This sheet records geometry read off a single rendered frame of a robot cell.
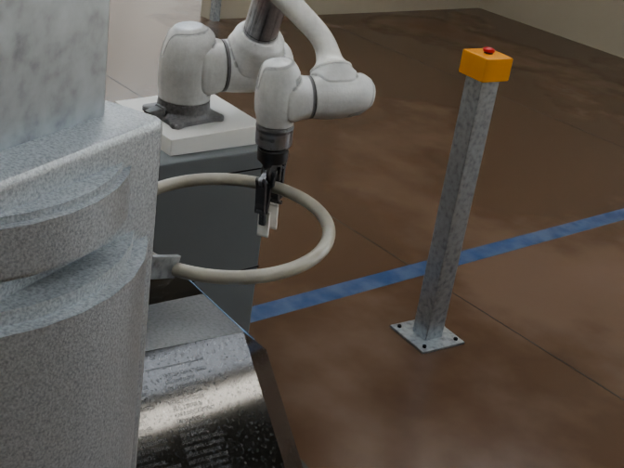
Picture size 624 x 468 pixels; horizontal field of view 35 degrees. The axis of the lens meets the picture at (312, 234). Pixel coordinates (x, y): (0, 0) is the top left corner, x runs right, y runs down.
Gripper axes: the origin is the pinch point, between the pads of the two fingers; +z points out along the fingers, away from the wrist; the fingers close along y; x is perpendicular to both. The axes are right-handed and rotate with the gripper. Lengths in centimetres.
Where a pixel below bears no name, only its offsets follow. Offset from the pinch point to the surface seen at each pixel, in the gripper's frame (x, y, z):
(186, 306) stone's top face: 3.5, 48.0, -2.4
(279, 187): 2.9, 1.4, -10.5
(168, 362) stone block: 9, 65, -1
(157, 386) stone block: 10, 70, 1
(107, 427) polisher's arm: 49, 147, -61
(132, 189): 46, 139, -78
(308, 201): 12.1, 4.9, -10.5
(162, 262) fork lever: -1, 50, -13
